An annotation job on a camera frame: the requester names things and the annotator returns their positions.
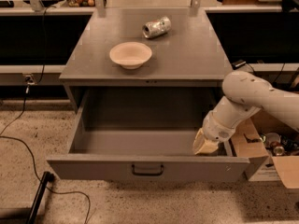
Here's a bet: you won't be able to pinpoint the crushed silver soda can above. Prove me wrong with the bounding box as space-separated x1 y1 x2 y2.
142 16 172 39

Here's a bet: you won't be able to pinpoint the cans in cardboard box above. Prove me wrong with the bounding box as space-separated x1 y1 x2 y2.
260 133 299 157

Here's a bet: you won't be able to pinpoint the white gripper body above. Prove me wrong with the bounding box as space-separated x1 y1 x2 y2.
202 111 238 142

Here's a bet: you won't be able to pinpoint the white paper bowl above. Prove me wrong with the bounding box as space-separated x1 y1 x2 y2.
109 42 152 69

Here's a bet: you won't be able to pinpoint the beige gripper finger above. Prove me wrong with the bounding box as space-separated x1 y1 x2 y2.
192 129 205 154
196 139 219 155

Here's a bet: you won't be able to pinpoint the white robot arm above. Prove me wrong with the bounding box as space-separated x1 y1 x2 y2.
192 71 299 155

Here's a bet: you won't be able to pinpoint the black floor cable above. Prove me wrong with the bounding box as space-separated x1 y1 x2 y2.
0 87 92 224

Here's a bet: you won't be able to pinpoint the black metal stand leg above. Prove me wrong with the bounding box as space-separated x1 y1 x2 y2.
25 172 54 224

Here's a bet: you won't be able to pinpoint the small black device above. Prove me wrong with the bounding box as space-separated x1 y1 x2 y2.
232 60 246 69

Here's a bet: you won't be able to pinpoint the brown cardboard box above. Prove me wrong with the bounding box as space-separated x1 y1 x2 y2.
231 111 299 189

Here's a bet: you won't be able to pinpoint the grey top drawer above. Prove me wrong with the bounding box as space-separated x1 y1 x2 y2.
47 87 249 182

